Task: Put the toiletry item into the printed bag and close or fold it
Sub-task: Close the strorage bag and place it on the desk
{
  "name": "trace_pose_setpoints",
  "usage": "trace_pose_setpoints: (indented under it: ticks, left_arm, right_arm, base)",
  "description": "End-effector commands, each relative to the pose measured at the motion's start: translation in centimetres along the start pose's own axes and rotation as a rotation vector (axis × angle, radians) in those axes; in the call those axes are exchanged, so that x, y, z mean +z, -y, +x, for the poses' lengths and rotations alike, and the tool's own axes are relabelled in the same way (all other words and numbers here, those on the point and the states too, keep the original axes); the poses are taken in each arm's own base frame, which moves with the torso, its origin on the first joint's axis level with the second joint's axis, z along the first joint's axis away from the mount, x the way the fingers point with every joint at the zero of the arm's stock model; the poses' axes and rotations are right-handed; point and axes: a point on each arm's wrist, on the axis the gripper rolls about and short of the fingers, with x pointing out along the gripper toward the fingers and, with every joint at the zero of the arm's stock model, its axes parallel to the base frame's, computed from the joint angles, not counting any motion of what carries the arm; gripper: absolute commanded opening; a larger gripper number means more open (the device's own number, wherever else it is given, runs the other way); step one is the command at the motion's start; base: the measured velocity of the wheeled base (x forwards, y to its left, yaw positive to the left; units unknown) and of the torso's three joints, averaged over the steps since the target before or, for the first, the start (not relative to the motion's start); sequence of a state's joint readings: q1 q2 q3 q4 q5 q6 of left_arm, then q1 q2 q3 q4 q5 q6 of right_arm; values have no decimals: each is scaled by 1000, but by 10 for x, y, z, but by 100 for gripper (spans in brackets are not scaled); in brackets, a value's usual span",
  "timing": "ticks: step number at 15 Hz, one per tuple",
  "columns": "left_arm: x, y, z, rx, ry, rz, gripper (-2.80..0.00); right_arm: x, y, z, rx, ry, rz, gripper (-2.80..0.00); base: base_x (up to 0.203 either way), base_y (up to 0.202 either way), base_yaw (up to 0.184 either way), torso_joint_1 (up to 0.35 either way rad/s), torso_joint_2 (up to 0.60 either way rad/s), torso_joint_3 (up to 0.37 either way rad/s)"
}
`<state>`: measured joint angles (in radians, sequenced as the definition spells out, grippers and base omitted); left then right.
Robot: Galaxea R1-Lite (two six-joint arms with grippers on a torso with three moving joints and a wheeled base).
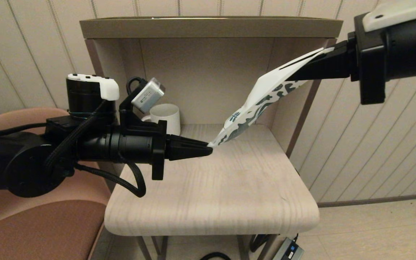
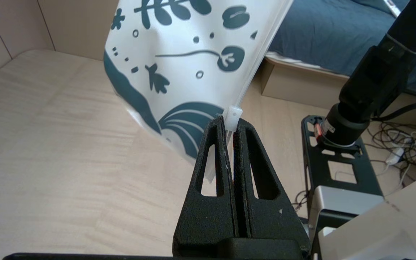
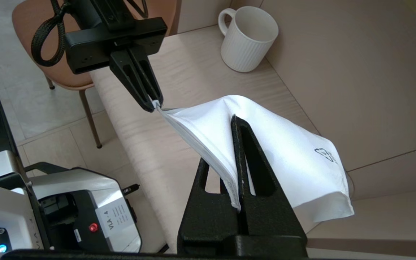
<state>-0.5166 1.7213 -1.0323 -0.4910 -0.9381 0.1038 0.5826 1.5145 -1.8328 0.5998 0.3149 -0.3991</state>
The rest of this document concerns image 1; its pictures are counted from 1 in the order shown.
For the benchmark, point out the pink upholstered chair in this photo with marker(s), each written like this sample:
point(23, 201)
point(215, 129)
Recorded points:
point(31, 231)

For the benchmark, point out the white ribbed ceramic mug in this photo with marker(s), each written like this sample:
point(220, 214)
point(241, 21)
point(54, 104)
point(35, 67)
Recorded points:
point(168, 115)

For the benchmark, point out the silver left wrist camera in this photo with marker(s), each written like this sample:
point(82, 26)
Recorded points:
point(146, 95)

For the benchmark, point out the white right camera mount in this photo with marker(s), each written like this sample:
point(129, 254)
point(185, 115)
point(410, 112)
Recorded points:
point(395, 11)

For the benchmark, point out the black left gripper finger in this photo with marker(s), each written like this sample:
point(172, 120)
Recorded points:
point(186, 141)
point(186, 152)

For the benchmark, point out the grey power adapter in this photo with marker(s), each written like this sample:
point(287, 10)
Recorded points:
point(287, 251)

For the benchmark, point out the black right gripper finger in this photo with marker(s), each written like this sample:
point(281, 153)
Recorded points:
point(323, 70)
point(334, 52)

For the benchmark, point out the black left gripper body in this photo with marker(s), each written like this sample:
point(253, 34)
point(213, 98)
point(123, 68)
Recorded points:
point(159, 148)

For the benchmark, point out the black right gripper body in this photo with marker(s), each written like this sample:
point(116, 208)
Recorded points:
point(370, 57)

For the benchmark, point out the white horse-print zip pouch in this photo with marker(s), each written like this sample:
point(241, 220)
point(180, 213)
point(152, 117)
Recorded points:
point(262, 94)

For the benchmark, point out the beige wooden hutch desk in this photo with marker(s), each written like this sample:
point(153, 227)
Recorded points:
point(211, 195)

